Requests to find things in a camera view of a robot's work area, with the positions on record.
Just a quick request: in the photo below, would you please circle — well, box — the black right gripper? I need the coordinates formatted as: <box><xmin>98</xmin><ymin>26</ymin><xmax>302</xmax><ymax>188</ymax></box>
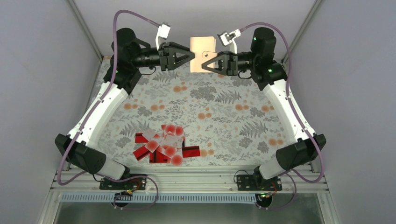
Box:
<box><xmin>200</xmin><ymin>51</ymin><xmax>258</xmax><ymax>77</ymax></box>

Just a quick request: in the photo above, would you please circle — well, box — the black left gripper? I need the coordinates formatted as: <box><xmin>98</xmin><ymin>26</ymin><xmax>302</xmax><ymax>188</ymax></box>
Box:
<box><xmin>131</xmin><ymin>42</ymin><xmax>194</xmax><ymax>71</ymax></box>

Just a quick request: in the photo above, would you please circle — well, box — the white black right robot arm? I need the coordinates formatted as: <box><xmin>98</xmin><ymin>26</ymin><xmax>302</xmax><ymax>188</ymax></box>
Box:
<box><xmin>201</xmin><ymin>22</ymin><xmax>326</xmax><ymax>190</ymax></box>

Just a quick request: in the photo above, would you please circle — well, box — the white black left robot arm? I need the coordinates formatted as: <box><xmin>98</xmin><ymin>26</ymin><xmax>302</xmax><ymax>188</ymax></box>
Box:
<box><xmin>55</xmin><ymin>28</ymin><xmax>195</xmax><ymax>189</ymax></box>

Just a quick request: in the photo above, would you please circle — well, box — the pile of red white cards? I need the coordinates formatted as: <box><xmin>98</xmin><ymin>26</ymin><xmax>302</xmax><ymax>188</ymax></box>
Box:
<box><xmin>133</xmin><ymin>124</ymin><xmax>201</xmax><ymax>166</ymax></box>

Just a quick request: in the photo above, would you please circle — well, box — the floral patterned table mat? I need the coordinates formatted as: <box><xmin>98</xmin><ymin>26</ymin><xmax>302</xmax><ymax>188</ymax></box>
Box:
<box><xmin>95</xmin><ymin>64</ymin><xmax>290</xmax><ymax>167</ymax></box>

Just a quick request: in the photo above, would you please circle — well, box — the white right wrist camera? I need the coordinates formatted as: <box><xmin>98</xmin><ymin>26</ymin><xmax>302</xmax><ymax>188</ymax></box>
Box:
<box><xmin>217</xmin><ymin>29</ymin><xmax>241</xmax><ymax>54</ymax></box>

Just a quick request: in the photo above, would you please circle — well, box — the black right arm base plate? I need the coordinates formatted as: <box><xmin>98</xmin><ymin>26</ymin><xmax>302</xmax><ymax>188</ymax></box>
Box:
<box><xmin>235</xmin><ymin>174</ymin><xmax>283</xmax><ymax>191</ymax></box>

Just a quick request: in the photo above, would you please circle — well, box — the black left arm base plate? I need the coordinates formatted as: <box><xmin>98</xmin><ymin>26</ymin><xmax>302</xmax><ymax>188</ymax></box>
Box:
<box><xmin>99</xmin><ymin>174</ymin><xmax>147</xmax><ymax>191</ymax></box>

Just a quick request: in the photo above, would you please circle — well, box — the aluminium rail frame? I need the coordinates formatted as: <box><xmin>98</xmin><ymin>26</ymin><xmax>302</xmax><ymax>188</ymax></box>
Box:
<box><xmin>37</xmin><ymin>0</ymin><xmax>341</xmax><ymax>224</ymax></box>

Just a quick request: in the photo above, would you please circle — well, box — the slotted grey cable duct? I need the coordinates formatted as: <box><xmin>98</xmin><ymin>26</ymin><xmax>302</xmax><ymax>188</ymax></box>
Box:
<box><xmin>60</xmin><ymin>192</ymin><xmax>270</xmax><ymax>204</ymax></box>

